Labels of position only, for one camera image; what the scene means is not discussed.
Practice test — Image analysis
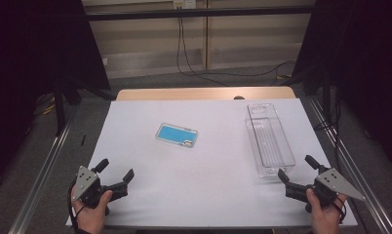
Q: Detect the black horizontal bar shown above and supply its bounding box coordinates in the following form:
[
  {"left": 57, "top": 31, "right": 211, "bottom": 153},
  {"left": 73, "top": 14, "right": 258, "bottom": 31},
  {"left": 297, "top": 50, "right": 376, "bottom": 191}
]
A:
[{"left": 86, "top": 5, "right": 316, "bottom": 21}]

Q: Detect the white wall outlet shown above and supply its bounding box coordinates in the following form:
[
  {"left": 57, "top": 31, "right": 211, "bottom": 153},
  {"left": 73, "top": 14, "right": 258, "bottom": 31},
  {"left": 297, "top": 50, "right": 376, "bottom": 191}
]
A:
[{"left": 173, "top": 0, "right": 198, "bottom": 10}]

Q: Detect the clear plastic box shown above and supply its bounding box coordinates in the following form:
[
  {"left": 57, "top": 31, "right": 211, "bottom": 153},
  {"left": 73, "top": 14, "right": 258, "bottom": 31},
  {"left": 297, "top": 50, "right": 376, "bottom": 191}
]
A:
[{"left": 244, "top": 102, "right": 297, "bottom": 179}]

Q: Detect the yellow cable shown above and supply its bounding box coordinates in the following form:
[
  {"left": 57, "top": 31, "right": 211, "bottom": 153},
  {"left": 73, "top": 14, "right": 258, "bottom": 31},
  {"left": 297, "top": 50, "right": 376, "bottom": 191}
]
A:
[{"left": 41, "top": 101, "right": 57, "bottom": 116}]

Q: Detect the wooden table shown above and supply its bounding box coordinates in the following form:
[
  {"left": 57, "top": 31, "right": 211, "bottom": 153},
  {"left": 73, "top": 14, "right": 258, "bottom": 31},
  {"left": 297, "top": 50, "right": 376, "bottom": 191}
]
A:
[{"left": 115, "top": 86, "right": 296, "bottom": 101}]

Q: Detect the person's left hand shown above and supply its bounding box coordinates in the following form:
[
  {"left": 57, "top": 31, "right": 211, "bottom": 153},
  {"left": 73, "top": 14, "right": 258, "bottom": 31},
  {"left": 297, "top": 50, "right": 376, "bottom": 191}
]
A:
[{"left": 70, "top": 185, "right": 114, "bottom": 234}]

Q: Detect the black curtain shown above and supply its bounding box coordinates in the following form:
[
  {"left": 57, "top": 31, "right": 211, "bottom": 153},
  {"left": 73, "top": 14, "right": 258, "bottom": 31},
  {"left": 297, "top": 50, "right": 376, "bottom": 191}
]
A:
[
  {"left": 293, "top": 0, "right": 392, "bottom": 172},
  {"left": 0, "top": 0, "right": 111, "bottom": 188}
]

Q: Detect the black wall cable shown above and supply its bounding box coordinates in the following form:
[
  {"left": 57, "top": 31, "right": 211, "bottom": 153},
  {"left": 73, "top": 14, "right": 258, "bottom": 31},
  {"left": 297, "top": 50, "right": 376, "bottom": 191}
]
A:
[
  {"left": 180, "top": 17, "right": 297, "bottom": 79},
  {"left": 176, "top": 17, "right": 230, "bottom": 88}
]

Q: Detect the person's right hand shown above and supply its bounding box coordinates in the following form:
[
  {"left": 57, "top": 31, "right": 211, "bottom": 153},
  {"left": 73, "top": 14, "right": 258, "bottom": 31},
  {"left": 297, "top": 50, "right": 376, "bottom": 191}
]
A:
[{"left": 305, "top": 188, "right": 348, "bottom": 234}]

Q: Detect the white table board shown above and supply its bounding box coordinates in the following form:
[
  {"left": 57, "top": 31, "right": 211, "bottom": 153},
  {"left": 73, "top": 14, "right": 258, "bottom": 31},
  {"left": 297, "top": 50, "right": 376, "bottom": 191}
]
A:
[{"left": 65, "top": 97, "right": 359, "bottom": 228}]

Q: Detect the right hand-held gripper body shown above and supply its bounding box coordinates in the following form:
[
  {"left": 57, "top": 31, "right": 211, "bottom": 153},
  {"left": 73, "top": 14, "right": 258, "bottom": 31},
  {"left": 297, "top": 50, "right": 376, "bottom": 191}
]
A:
[{"left": 305, "top": 166, "right": 367, "bottom": 207}]

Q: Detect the blue phone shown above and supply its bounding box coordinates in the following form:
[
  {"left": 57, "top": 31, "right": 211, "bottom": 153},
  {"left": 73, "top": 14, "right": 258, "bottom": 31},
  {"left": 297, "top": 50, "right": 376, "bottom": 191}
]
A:
[{"left": 154, "top": 122, "right": 199, "bottom": 149}]

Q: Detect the metal floor rail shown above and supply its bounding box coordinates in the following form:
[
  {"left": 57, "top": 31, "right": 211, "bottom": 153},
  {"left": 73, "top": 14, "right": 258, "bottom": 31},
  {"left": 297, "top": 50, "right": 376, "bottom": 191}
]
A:
[
  {"left": 306, "top": 97, "right": 392, "bottom": 234},
  {"left": 8, "top": 108, "right": 75, "bottom": 234}
]

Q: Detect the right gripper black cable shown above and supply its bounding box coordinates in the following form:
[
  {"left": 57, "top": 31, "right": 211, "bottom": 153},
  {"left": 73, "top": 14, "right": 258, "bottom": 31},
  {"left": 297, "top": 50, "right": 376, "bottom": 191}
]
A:
[{"left": 333, "top": 196, "right": 347, "bottom": 225}]

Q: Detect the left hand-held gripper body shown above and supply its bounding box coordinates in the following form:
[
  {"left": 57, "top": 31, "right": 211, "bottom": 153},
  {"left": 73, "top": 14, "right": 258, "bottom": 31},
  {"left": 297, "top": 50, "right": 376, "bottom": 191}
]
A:
[{"left": 74, "top": 165, "right": 113, "bottom": 208}]

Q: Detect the black stand with cables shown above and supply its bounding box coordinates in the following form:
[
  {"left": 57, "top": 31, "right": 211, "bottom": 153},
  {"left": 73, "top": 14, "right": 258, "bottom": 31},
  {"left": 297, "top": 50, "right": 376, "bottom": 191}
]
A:
[{"left": 312, "top": 69, "right": 343, "bottom": 133}]

